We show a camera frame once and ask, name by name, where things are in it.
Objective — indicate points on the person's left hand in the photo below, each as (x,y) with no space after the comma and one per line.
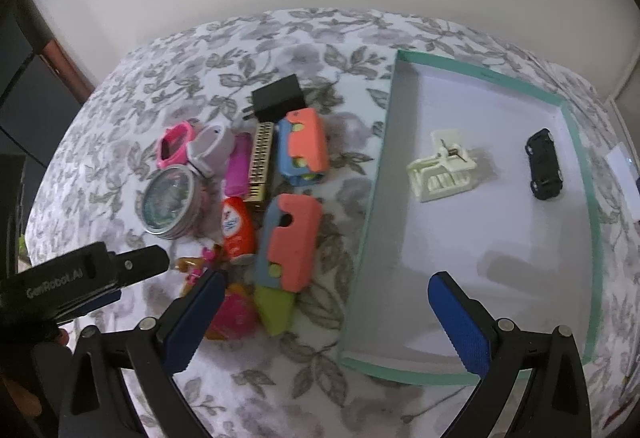
(62,338)

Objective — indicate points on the grey floral bed sheet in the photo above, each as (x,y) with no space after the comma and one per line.
(300,47)

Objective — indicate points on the round metal tin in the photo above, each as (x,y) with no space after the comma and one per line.
(167,200)

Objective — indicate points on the small doll figure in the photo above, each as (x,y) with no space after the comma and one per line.
(192,265)

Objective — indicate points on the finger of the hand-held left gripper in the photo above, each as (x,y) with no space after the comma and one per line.
(142,263)
(92,304)

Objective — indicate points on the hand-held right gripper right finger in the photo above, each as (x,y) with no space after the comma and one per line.
(460,323)

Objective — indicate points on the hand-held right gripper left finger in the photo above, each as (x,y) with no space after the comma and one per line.
(192,323)

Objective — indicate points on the orange and blue toy knife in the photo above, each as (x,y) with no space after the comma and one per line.
(307,142)

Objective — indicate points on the teal-edged shallow cardboard box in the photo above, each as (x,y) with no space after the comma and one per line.
(450,238)

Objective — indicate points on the black charger plug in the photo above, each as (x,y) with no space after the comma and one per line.
(277,97)

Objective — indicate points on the white flat device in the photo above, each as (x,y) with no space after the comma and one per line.
(625,172)

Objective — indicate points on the magenta lighter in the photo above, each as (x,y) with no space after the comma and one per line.
(237,167)

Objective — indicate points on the dark cabinet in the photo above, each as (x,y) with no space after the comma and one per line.
(30,82)

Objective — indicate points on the white smartwatch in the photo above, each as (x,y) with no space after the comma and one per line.
(212,150)

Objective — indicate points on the pink watch band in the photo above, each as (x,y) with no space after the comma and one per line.
(162,152)

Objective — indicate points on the gold harmonica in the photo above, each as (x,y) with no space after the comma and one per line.
(260,162)

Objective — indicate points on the orange and white bottle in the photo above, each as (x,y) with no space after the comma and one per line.
(237,230)

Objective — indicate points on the pink plastic toy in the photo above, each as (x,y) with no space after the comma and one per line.
(235,313)

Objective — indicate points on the black toy car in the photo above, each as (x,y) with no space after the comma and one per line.
(542,162)

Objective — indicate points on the brown wooden rail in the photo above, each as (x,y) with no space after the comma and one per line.
(65,67)

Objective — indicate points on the white hair claw clip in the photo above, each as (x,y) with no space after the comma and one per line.
(440,178)

